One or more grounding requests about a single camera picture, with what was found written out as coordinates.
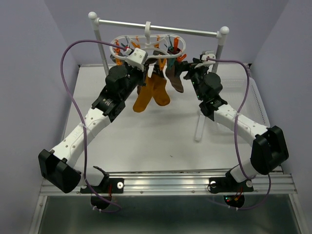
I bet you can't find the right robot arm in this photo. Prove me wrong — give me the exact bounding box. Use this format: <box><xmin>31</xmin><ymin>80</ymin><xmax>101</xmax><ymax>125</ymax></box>
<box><xmin>175</xmin><ymin>55</ymin><xmax>289</xmax><ymax>190</ymax></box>

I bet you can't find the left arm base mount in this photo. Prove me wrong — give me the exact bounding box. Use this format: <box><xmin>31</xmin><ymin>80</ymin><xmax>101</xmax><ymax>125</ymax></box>
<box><xmin>87</xmin><ymin>166</ymin><xmax>125</xmax><ymax>194</ymax></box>

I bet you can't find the beige striped sock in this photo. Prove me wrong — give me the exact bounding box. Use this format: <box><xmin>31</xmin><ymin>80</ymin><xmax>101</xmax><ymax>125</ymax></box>
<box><xmin>165</xmin><ymin>65</ymin><xmax>184</xmax><ymax>93</ymax></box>

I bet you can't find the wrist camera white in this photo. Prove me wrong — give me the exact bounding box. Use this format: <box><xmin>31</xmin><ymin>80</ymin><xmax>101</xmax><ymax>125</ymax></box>
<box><xmin>195</xmin><ymin>51</ymin><xmax>215</xmax><ymax>68</ymax></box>
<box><xmin>125</xmin><ymin>48</ymin><xmax>148</xmax><ymax>71</ymax></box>

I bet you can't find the aluminium rail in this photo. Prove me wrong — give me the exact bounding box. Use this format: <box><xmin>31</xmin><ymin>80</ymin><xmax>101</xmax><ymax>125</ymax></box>
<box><xmin>39</xmin><ymin>172</ymin><xmax>297</xmax><ymax>196</ymax></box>

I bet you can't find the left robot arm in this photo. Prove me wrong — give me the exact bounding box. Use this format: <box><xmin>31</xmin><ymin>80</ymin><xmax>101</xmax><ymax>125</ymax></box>
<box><xmin>38</xmin><ymin>62</ymin><xmax>148</xmax><ymax>194</ymax></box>

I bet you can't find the white clothes rack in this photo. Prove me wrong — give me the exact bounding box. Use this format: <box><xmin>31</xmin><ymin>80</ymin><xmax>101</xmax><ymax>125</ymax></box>
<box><xmin>88</xmin><ymin>12</ymin><xmax>230</xmax><ymax>142</ymax></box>

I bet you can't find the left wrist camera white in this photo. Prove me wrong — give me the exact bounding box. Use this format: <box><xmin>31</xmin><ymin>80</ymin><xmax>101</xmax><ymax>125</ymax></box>
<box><xmin>125</xmin><ymin>48</ymin><xmax>148</xmax><ymax>71</ymax></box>

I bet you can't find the white round clip hanger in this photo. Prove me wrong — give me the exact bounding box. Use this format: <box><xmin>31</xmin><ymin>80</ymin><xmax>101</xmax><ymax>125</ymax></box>
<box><xmin>110</xmin><ymin>25</ymin><xmax>187</xmax><ymax>64</ymax></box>

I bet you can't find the white plastic basket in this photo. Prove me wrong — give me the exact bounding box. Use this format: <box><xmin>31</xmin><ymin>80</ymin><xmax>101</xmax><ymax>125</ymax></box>
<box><xmin>214</xmin><ymin>77</ymin><xmax>270</xmax><ymax>134</ymax></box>

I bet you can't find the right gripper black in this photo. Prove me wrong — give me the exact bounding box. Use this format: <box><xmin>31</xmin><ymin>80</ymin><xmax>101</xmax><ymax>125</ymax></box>
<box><xmin>173</xmin><ymin>57</ymin><xmax>208</xmax><ymax>101</ymax></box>

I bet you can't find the teal clothespin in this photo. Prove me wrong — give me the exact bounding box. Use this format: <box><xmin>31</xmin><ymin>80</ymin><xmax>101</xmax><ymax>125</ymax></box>
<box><xmin>167</xmin><ymin>58</ymin><xmax>176</xmax><ymax>70</ymax></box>

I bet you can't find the yellow sock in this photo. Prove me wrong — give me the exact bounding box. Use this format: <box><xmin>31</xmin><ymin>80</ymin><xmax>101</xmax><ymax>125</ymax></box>
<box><xmin>151</xmin><ymin>65</ymin><xmax>170</xmax><ymax>106</ymax></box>
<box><xmin>133</xmin><ymin>76</ymin><xmax>154</xmax><ymax>113</ymax></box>

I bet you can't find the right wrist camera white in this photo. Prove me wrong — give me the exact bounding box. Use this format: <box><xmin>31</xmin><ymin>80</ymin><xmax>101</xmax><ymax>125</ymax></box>
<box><xmin>195</xmin><ymin>51</ymin><xmax>215</xmax><ymax>68</ymax></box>

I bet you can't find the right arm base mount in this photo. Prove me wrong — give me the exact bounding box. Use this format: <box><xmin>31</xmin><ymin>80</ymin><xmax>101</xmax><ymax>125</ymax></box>
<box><xmin>207</xmin><ymin>177</ymin><xmax>254</xmax><ymax>194</ymax></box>

